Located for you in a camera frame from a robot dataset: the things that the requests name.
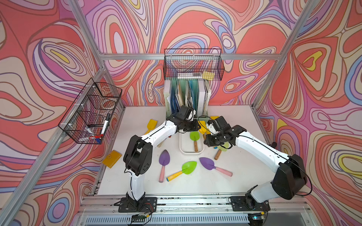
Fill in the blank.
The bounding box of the black wire basket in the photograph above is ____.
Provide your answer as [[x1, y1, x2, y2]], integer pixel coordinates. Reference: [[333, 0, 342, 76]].
[[163, 47, 225, 81], [58, 78, 123, 145]]

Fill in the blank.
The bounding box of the yellow shovel wooden handle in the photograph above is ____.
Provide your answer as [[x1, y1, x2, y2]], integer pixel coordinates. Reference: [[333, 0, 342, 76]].
[[199, 121, 210, 140]]

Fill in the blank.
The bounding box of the yellow sponge in basket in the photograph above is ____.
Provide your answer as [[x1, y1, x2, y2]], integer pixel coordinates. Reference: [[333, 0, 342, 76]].
[[202, 71, 215, 81]]

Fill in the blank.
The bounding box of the black white marker pen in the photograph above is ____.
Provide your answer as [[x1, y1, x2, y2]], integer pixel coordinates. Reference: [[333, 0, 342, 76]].
[[100, 113, 111, 136]]

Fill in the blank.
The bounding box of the mint green file crate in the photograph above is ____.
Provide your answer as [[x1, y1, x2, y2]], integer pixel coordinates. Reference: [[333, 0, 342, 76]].
[[163, 79, 212, 121]]

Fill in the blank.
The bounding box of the purple trowel pink handle right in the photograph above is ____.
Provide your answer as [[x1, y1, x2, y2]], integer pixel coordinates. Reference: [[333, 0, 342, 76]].
[[199, 157, 233, 177]]

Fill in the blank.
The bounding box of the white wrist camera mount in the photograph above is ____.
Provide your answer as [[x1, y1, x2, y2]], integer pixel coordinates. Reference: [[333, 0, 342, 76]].
[[189, 110, 196, 120]]

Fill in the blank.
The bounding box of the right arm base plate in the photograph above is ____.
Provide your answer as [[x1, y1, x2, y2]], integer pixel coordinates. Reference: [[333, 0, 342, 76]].
[[228, 186, 271, 212]]

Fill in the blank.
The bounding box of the green scoop yellow handle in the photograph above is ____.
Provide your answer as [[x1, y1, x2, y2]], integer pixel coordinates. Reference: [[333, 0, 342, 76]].
[[166, 161, 197, 182]]

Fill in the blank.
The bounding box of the purple trowel pink handle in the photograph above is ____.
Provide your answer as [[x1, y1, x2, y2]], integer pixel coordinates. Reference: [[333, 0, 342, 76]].
[[199, 157, 233, 177], [159, 150, 170, 183]]

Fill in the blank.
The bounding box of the purple trowel pink handle left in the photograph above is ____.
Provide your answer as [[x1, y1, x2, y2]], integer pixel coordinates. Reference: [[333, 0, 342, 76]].
[[159, 150, 170, 183]]

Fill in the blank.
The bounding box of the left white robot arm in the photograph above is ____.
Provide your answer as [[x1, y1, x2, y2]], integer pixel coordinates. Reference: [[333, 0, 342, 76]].
[[123, 105, 200, 201]]

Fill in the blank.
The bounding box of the white storage tray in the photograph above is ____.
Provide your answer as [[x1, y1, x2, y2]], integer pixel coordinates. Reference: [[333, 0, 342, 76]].
[[179, 132, 204, 155]]

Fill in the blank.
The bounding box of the yellow plastic shovel blue cap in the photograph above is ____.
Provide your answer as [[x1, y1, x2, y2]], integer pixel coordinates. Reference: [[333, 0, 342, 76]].
[[145, 119, 158, 135]]

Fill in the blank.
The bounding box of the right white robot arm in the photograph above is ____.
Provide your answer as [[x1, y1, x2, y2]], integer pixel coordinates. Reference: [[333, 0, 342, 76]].
[[204, 116, 309, 208]]

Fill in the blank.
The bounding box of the black wire basket back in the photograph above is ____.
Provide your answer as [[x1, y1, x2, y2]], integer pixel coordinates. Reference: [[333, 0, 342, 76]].
[[163, 47, 225, 81]]

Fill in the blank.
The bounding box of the light green trowel wooden handle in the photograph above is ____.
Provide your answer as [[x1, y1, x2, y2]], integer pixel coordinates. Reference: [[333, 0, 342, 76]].
[[214, 142, 230, 160]]

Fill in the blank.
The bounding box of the black wire basket left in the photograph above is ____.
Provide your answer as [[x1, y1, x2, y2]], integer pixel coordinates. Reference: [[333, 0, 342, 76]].
[[58, 78, 123, 145]]

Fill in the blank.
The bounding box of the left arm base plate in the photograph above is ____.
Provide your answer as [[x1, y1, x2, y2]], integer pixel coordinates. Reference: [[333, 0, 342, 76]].
[[114, 197, 157, 213]]

